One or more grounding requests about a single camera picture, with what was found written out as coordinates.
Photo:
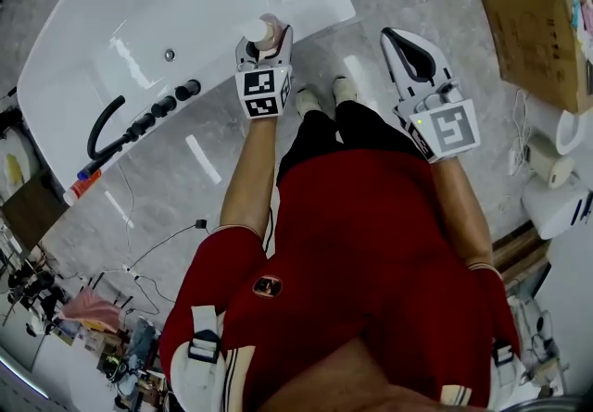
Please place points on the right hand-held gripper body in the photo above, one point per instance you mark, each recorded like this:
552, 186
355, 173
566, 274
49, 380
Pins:
449, 128

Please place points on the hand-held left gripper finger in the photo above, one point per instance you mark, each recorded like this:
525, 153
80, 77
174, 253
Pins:
243, 51
285, 44

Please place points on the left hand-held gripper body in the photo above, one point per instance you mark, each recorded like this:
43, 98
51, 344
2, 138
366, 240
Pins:
261, 93

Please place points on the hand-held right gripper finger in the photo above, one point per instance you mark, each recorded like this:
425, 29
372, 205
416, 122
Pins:
394, 65
431, 56

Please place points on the pink white bottle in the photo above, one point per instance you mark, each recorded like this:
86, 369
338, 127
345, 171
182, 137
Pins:
268, 37

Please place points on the person's right forearm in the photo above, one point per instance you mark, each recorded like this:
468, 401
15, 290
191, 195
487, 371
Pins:
463, 215

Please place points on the person's left forearm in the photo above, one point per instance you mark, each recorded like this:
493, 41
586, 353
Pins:
248, 178

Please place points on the person's left shoe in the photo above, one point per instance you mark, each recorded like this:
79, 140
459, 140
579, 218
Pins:
306, 101

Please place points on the person's shoe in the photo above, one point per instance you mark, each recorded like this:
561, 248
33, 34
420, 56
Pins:
344, 90
306, 101

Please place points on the person's right shoe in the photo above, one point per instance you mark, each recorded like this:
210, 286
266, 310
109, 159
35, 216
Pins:
344, 90

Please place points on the black faucet knob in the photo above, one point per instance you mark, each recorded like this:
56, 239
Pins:
187, 90
163, 107

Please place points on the person's black shorts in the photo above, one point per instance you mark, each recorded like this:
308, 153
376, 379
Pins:
319, 132

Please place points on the brown cardboard box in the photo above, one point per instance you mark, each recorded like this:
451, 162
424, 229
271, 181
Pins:
533, 40

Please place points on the cream cylindrical jar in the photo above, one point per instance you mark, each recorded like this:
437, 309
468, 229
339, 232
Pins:
549, 160

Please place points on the white round container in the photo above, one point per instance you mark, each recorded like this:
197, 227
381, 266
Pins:
572, 132

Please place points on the white rounded appliance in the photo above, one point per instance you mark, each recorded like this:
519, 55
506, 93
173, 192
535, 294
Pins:
551, 206

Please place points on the wooden planks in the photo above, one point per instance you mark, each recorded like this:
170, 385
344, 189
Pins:
519, 253

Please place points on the person's red shirt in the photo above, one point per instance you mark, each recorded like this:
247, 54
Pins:
352, 239

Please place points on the orange tube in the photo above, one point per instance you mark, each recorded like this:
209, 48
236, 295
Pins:
83, 187

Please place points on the dark brown board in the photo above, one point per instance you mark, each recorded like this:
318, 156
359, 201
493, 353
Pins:
32, 211

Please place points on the person's head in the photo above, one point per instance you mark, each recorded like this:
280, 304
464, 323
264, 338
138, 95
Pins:
352, 378

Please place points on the pink cloth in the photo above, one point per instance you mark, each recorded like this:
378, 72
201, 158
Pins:
90, 310

